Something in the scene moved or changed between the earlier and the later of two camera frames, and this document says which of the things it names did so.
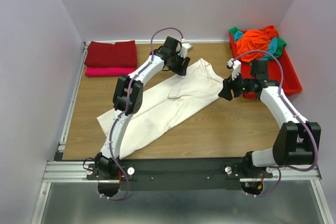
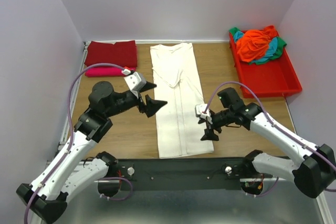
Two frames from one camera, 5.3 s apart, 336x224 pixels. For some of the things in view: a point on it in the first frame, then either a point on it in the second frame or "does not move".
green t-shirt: x=281 y=42 does not move
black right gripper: x=228 y=84 → x=209 y=134
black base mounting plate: x=177 y=174 does not move
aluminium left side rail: x=62 y=144 does not move
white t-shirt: x=168 y=102 → x=176 y=74
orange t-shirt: x=255 y=40 does not move
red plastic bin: x=281 y=69 does not move
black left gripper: x=180 y=70 → x=153 y=106
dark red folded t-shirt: x=121 y=54 does not move
